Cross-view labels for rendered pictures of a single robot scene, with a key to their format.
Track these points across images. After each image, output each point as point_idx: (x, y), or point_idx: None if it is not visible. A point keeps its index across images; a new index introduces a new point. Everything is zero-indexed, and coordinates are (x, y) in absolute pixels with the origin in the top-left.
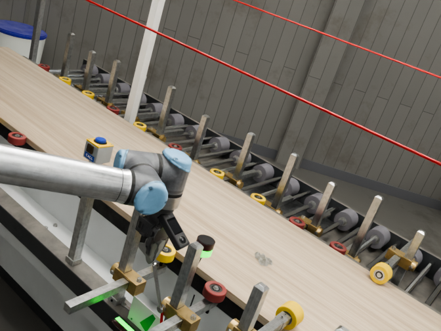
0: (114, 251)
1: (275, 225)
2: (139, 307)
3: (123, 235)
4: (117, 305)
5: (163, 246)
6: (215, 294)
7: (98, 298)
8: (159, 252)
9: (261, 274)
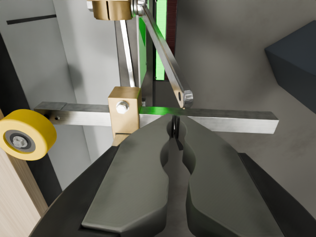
0: (80, 167)
1: None
2: (141, 64)
3: (64, 187)
4: (143, 97)
5: (107, 165)
6: None
7: (213, 113)
8: (145, 140)
9: None
